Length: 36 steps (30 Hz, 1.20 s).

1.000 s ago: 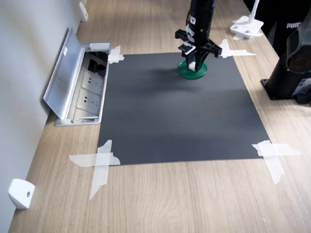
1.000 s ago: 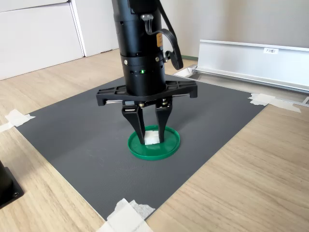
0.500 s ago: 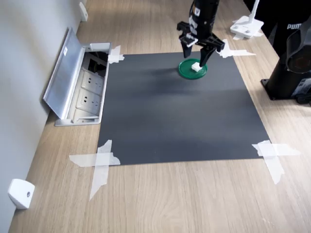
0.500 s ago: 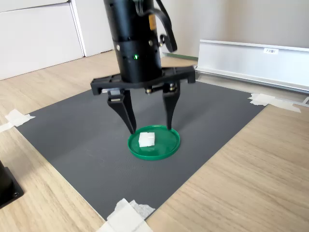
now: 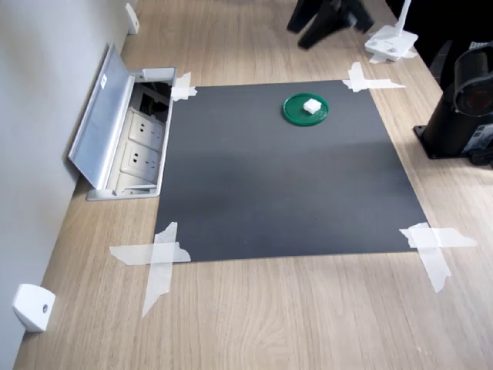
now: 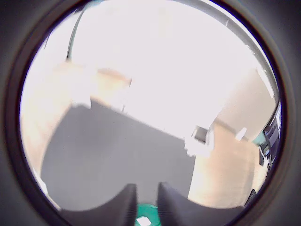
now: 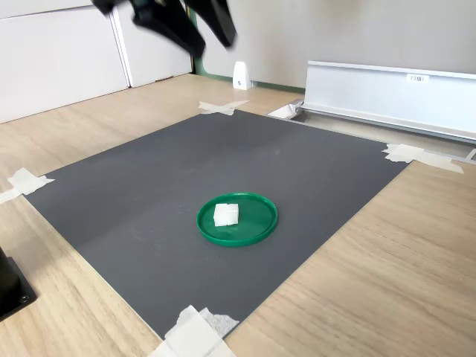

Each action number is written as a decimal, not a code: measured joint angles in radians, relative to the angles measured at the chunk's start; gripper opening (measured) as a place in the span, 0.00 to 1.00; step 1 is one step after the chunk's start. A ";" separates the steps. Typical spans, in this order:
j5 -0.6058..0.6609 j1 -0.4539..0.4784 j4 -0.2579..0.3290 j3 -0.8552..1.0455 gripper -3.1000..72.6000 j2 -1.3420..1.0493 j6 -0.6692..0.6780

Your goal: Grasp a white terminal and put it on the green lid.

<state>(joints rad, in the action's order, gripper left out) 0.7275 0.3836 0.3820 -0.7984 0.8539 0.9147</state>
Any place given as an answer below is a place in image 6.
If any small white plastic terminal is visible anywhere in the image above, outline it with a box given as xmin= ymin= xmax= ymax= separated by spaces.
xmin=136 ymin=217 xmax=152 ymax=226

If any round green lid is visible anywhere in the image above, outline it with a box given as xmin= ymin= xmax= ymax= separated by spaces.
xmin=135 ymin=203 xmax=163 ymax=226

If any dark grey mat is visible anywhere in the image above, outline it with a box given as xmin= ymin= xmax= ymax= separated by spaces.
xmin=41 ymin=102 xmax=197 ymax=211

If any dark computer screen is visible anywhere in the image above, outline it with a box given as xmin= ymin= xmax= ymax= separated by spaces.
xmin=258 ymin=101 xmax=282 ymax=166

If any silver cable duct box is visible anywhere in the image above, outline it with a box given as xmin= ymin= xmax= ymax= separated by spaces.
xmin=191 ymin=125 xmax=209 ymax=145

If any white plastic bracket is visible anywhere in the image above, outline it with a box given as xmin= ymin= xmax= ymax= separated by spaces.
xmin=236 ymin=127 xmax=248 ymax=141

